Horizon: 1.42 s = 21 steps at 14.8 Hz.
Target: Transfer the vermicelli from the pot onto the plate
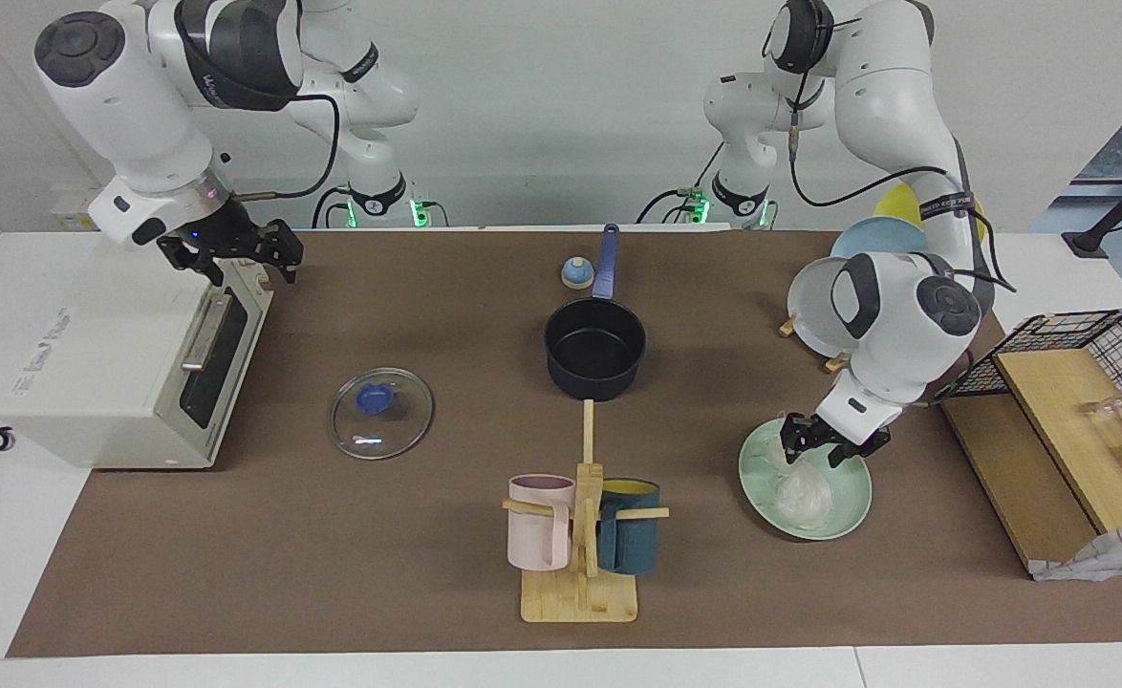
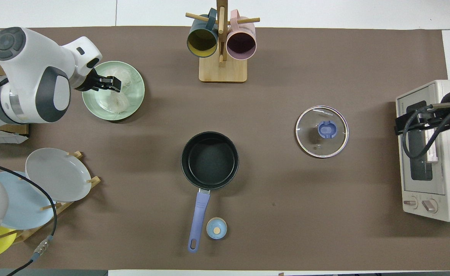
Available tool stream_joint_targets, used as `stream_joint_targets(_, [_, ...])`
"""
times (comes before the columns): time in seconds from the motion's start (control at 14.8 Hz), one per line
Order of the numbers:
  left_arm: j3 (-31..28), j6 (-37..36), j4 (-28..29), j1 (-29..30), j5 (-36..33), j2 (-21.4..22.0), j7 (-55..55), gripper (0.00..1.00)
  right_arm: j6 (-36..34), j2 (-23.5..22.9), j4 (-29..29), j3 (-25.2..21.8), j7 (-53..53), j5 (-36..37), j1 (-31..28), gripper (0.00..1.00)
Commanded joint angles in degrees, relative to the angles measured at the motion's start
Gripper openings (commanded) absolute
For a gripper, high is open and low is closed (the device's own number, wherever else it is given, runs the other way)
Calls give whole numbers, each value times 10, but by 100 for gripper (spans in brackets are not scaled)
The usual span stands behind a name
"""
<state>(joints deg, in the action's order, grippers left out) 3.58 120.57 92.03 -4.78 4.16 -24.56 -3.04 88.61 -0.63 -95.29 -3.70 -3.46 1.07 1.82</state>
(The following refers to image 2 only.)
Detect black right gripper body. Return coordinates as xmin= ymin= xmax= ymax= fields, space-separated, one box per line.
xmin=425 ymin=100 xmax=450 ymax=127

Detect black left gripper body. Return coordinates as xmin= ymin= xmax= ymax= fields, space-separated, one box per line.
xmin=73 ymin=67 xmax=102 ymax=93

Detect white vermicelli bundle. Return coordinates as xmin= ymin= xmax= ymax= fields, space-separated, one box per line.
xmin=95 ymin=66 xmax=136 ymax=115

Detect glass lid purple knob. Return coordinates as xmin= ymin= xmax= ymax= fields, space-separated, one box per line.
xmin=295 ymin=105 xmax=350 ymax=159

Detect light green plate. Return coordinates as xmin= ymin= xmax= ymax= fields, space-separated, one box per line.
xmin=82 ymin=61 xmax=145 ymax=121

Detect grey plate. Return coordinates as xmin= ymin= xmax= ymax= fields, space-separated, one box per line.
xmin=25 ymin=148 xmax=92 ymax=202

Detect wooden plate rack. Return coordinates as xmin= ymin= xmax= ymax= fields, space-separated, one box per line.
xmin=0 ymin=151 xmax=102 ymax=244

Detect light blue plate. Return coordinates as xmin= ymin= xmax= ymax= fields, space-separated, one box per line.
xmin=0 ymin=171 xmax=57 ymax=230

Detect beige toaster oven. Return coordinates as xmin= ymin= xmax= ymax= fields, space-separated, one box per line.
xmin=396 ymin=79 xmax=450 ymax=223

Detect dark teal mug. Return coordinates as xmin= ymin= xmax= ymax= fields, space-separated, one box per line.
xmin=187 ymin=8 xmax=219 ymax=58

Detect wooden mug tree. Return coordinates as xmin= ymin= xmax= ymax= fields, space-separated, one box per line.
xmin=186 ymin=0 xmax=260 ymax=83

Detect brown table mat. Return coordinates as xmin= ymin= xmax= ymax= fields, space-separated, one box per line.
xmin=0 ymin=26 xmax=450 ymax=271

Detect pink mug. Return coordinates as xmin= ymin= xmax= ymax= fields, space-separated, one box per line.
xmin=226 ymin=10 xmax=257 ymax=61

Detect small blue jar cork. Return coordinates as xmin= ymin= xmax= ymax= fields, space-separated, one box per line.
xmin=206 ymin=217 xmax=228 ymax=240

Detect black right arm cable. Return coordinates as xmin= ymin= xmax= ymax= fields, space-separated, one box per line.
xmin=401 ymin=99 xmax=450 ymax=171

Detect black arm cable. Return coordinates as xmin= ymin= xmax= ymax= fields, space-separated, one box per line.
xmin=401 ymin=99 xmax=450 ymax=171
xmin=0 ymin=158 xmax=58 ymax=276

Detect black pot purple handle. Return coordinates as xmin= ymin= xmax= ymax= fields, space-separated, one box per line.
xmin=181 ymin=131 xmax=240 ymax=253

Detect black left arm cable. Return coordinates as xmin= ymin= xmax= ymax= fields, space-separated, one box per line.
xmin=0 ymin=158 xmax=58 ymax=276

